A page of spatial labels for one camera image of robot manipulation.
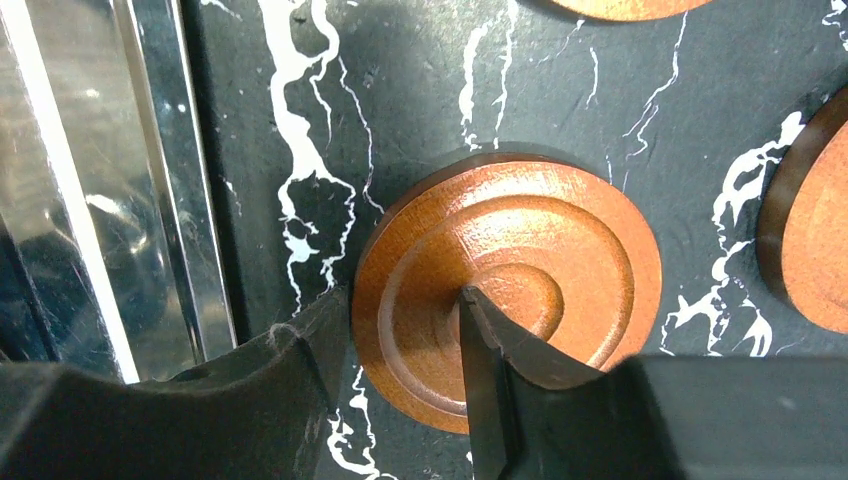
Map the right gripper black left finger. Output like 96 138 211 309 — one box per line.
1 287 350 479

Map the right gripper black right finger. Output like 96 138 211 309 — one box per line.
458 286 847 479

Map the brown wooden coaster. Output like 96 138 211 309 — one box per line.
554 0 710 22
351 153 663 434
755 89 847 334

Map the stainless steel tray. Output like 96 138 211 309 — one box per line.
1 1 237 383

